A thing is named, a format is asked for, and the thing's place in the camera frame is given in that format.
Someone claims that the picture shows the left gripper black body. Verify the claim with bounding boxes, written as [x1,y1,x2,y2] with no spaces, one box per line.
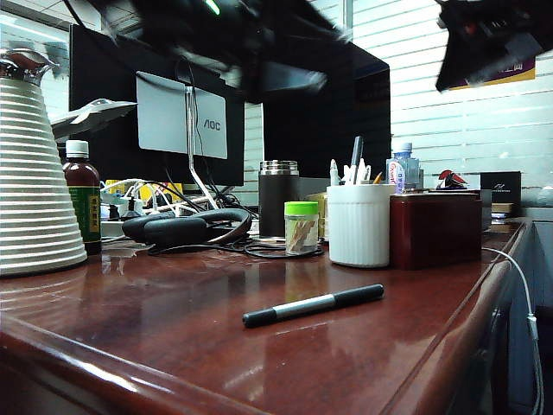
[172,8,282,92]

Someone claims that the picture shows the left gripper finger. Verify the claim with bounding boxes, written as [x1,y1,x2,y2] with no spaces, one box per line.
[240,61,328,105]
[267,0,353,43]

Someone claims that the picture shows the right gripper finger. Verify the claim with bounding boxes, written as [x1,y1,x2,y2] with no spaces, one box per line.
[435,32,539,93]

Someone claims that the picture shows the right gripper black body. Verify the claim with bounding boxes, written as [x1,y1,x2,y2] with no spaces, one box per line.
[435,0,553,48]

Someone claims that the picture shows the silver pen black caps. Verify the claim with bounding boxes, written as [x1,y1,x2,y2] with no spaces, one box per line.
[241,283,385,329]

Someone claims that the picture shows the white ribbed pen holder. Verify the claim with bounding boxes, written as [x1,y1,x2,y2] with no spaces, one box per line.
[326,183,397,268]

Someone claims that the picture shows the large black monitor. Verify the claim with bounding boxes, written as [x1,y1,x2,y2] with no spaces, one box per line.
[261,38,392,181]

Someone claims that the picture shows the black AOC monitor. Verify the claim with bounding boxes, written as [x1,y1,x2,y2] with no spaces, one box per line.
[68,23,246,188]

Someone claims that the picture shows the silver AOC monitor stand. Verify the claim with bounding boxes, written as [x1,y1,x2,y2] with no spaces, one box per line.
[183,85,218,211]

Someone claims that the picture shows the black steel thermos cup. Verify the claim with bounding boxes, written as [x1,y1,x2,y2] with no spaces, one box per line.
[258,159,300,238]

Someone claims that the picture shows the red white figurine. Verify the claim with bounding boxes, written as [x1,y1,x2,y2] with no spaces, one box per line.
[435,169,471,191]

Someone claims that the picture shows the toothpick jar green lid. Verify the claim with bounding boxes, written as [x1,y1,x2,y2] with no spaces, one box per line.
[283,201,320,256]

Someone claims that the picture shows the clear water bottle red label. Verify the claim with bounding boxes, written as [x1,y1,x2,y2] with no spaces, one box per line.
[385,141,423,195]

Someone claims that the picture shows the black box white logo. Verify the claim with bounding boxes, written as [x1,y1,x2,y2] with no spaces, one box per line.
[480,171,522,204]

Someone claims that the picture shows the yellow tissue pack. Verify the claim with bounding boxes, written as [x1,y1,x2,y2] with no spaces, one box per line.
[307,192,330,239]

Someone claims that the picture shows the grey model airplane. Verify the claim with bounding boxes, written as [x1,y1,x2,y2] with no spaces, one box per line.
[50,98,138,139]

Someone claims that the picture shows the grey over-ear headphones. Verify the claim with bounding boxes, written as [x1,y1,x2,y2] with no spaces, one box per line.
[122,208,253,254]

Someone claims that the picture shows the red wooden box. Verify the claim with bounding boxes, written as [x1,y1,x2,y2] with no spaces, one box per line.
[390,192,484,271]

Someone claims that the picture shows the white power strip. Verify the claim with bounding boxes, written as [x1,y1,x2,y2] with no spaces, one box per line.
[99,189,182,231]

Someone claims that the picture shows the brown liquid bottle white cap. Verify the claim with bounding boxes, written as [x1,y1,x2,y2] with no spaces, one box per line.
[62,139,103,256]

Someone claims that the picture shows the white ribbed thermos jug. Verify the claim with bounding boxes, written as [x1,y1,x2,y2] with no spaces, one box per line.
[0,48,90,278]

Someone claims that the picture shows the purple yellow wall sign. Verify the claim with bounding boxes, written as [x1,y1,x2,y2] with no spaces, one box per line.
[448,55,537,91]

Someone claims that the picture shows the black headphone cable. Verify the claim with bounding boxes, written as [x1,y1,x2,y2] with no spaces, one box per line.
[149,235,325,260]

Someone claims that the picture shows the white charging cable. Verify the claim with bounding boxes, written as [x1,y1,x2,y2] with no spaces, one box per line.
[481,246,545,415]

